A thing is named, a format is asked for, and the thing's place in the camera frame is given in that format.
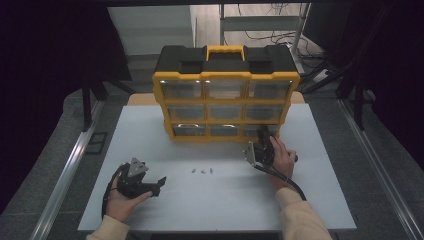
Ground dark curtain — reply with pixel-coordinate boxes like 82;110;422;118
0;0;132;214
334;0;424;171

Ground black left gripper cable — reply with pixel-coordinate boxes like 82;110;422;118
100;164;128;219

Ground yellow black organizer cabinet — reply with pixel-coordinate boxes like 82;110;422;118
152;44;301;144

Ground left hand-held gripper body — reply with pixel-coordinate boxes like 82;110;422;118
116;157;161;200

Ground white cabinet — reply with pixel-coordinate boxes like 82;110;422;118
107;4;196;56

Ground black floor frame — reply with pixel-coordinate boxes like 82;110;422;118
84;132;108;155

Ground person's left hand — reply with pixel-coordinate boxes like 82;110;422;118
105;174;154;224

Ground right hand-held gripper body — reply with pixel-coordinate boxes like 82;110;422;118
242;137;276;168

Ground set of clear plastic drawers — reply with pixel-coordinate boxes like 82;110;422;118
159;79;293;138

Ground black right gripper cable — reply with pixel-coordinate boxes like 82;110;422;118
254;163;308;202

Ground grey metal shelf frame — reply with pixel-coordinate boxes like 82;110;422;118
219;3;312;53

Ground white power strip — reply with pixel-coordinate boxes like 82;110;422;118
313;69;332;84

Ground person's right hand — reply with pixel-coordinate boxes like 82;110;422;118
266;135;298;191

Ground aluminium rail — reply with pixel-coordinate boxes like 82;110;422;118
29;99;105;240
338;99;424;240

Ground yellow carry handle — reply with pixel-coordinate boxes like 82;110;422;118
206;45;247;62

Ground black floor cables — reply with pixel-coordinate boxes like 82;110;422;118
237;3;323;63

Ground black metal stand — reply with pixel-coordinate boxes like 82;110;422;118
301;59;367;131
81;74;136;133

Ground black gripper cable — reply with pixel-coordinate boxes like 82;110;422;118
254;163;308;202
100;164;128;219

